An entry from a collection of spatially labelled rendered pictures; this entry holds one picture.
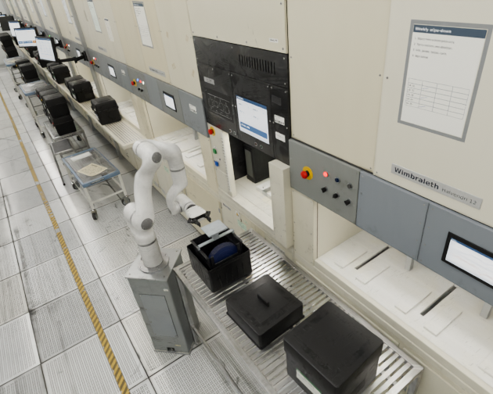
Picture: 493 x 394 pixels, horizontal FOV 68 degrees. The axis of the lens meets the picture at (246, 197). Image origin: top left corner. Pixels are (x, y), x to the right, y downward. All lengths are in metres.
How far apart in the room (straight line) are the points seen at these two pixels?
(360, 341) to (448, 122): 0.88
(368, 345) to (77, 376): 2.11
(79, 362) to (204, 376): 0.94
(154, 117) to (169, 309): 2.07
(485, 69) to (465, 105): 0.11
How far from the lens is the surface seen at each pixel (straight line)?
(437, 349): 1.85
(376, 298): 1.96
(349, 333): 1.63
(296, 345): 1.59
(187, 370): 2.81
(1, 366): 3.46
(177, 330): 2.67
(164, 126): 3.95
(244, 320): 1.86
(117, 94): 5.31
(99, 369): 3.03
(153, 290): 2.41
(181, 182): 2.21
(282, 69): 1.74
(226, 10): 2.03
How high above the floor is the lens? 2.32
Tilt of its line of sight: 33 degrees down
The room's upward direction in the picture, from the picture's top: 7 degrees counter-clockwise
